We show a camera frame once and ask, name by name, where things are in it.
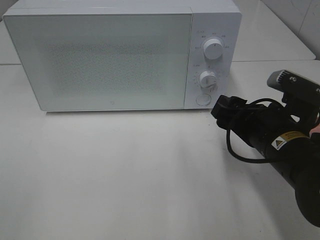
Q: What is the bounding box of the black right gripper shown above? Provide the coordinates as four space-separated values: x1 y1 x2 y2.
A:
211 95 308 150

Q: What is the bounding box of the round microwave door button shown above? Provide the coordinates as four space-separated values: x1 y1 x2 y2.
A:
196 94 212 106

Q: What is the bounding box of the white microwave door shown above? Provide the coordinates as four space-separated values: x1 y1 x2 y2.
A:
4 14 191 112

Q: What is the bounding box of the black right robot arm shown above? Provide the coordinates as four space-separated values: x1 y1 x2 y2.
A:
211 95 320 227

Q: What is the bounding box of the white lower microwave knob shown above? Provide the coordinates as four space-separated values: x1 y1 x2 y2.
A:
199 70 218 88

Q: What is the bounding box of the white microwave knob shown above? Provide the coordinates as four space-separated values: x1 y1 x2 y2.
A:
202 37 224 60
199 70 218 88

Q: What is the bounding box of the white upper microwave knob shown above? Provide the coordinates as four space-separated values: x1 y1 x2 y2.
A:
202 37 224 60

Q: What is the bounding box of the white microwave oven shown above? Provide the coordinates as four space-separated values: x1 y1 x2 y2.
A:
2 0 242 112

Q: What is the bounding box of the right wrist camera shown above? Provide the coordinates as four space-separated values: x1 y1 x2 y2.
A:
267 69 320 105

